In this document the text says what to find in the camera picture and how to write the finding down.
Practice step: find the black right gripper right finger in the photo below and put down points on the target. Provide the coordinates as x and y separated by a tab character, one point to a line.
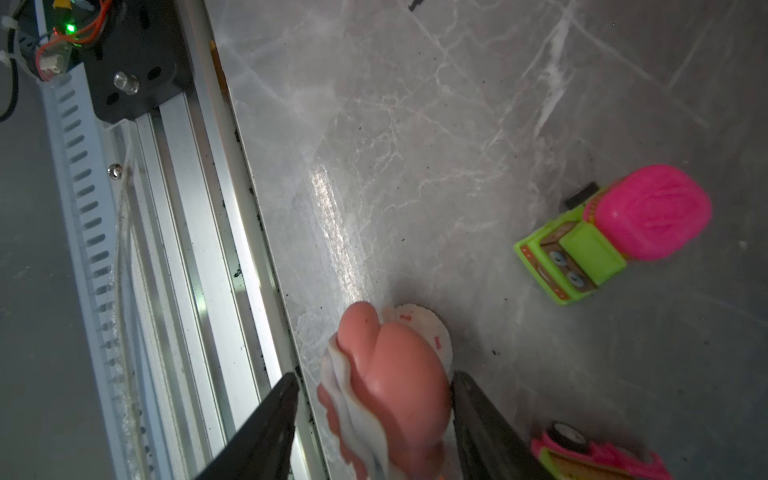
488	446

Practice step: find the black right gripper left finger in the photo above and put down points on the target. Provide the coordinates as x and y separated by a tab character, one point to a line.
261	448

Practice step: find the pink green toy car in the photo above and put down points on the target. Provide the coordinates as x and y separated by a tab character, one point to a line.
566	453

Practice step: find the pink round head doll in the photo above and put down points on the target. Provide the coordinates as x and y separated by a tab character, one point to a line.
385	388

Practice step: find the pink green toy truck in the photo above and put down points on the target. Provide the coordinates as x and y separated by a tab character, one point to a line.
644	216

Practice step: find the left green circuit board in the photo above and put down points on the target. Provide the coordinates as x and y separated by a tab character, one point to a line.
76	25

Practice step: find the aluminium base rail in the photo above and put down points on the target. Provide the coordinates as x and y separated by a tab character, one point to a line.
182	312

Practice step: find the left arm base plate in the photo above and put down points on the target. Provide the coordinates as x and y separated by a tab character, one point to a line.
139	61

